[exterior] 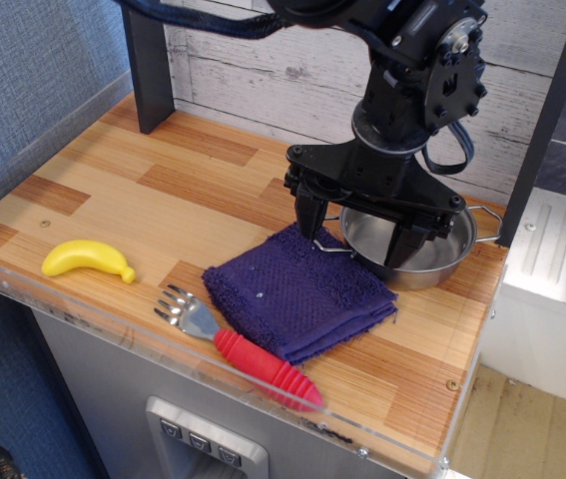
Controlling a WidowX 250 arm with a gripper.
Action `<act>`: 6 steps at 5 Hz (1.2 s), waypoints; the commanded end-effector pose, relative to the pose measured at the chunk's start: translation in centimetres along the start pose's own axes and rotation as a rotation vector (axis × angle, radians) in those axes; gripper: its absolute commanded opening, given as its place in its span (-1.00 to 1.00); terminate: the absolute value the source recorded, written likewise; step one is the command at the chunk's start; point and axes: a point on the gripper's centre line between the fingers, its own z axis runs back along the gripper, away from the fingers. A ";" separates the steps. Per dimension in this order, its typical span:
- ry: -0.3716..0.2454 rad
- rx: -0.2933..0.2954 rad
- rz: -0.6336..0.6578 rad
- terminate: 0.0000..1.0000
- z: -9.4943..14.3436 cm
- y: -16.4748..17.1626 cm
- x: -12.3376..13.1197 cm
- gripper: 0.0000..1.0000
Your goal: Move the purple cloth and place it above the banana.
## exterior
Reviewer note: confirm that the dark left frame post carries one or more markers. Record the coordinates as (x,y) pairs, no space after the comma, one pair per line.
(150,69)

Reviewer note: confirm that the white ribbed side appliance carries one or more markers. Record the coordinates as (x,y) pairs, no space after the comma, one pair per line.
(525,337)

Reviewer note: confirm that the purple cloth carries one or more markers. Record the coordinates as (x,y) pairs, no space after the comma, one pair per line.
(298,299)

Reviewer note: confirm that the stainless steel pot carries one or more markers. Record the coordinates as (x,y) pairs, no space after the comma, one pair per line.
(367,238)

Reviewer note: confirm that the dark frame post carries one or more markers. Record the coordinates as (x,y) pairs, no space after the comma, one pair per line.
(150,69)
(542,135)

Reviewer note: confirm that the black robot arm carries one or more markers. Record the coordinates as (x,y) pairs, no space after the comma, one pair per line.
(425,76)

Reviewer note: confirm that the silver button control panel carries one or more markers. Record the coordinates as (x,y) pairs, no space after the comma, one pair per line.
(190,446)

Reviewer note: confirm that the red handled metal fork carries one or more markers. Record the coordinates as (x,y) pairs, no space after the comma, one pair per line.
(280,380)

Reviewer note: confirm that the yellow toy banana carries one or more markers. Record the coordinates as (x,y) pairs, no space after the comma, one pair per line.
(78,253)

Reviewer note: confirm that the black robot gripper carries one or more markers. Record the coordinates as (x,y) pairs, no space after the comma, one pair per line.
(376,173)

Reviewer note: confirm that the clear acrylic front guard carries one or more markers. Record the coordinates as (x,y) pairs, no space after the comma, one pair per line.
(392,396)

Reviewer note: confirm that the dark right frame post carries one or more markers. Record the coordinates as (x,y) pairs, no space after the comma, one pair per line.
(542,135)

